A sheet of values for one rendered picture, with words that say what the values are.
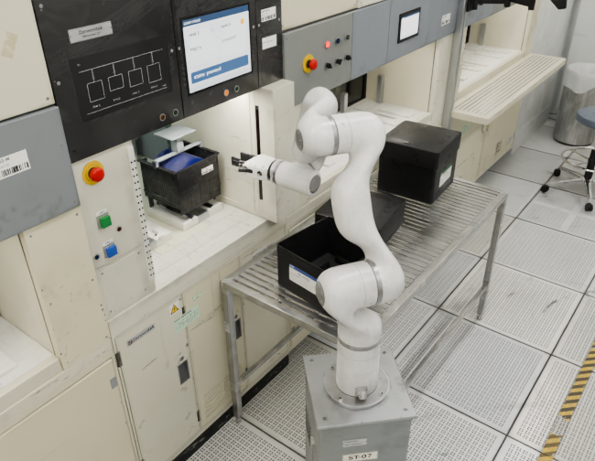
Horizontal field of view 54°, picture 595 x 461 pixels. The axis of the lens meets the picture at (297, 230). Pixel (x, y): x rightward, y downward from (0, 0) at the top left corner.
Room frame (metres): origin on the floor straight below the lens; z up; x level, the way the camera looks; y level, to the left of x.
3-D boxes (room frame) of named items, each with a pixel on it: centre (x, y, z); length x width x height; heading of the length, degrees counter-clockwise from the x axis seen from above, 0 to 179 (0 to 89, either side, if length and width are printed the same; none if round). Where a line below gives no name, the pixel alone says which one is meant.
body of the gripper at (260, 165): (1.79, 0.11, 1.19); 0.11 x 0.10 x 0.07; 53
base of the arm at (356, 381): (1.22, -0.17, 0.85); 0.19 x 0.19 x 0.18
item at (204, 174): (2.04, 0.45, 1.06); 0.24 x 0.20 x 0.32; 143
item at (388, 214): (2.10, -0.26, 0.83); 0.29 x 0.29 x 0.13; 59
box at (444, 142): (2.47, -0.56, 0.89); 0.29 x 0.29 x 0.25; 56
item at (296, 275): (1.71, -0.12, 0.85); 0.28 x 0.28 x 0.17; 45
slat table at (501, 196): (2.06, -0.35, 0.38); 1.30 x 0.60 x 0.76; 143
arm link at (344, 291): (1.21, -0.14, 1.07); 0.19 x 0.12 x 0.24; 109
